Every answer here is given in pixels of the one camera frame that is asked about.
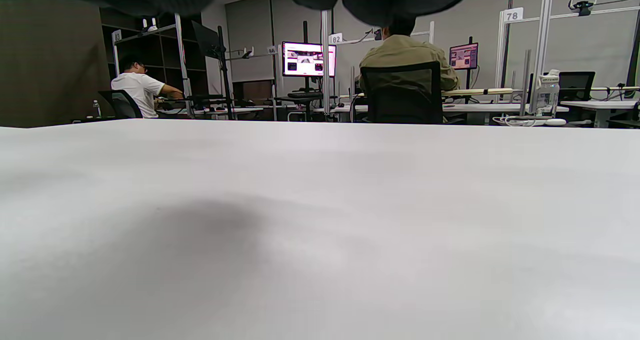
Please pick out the person's right hand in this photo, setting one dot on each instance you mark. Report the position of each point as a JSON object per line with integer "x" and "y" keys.
{"x": 390, "y": 0}

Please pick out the small lit computer monitor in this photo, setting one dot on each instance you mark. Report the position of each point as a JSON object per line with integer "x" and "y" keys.
{"x": 463, "y": 56}

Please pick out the black office chair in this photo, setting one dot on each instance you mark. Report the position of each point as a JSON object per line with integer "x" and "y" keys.
{"x": 400, "y": 95}

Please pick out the large lit computer monitor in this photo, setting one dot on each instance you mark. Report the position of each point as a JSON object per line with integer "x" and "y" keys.
{"x": 307, "y": 59}

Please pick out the black monitor on stand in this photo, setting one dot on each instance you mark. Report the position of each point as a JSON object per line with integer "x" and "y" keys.
{"x": 205, "y": 40}

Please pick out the dark unlit monitor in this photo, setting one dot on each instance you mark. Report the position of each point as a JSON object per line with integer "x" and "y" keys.
{"x": 576, "y": 85}

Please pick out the white computer mouse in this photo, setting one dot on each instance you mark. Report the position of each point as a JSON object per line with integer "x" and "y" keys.
{"x": 556, "y": 122}

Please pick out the dark shelving unit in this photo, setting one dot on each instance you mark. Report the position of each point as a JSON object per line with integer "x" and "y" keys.
{"x": 155, "y": 50}

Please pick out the black mesh chair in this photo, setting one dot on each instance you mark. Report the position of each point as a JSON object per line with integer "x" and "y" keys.
{"x": 122, "y": 105}

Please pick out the small water bottle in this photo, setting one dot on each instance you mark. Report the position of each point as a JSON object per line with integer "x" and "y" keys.
{"x": 96, "y": 109}

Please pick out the aluminium frame post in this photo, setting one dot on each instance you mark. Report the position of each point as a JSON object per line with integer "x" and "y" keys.
{"x": 326, "y": 70}

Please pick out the aluminium frame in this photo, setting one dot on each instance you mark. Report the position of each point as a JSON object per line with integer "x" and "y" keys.
{"x": 542, "y": 40}
{"x": 181, "y": 55}

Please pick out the black frame-mounted camera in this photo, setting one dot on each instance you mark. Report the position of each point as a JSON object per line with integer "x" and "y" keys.
{"x": 582, "y": 5}

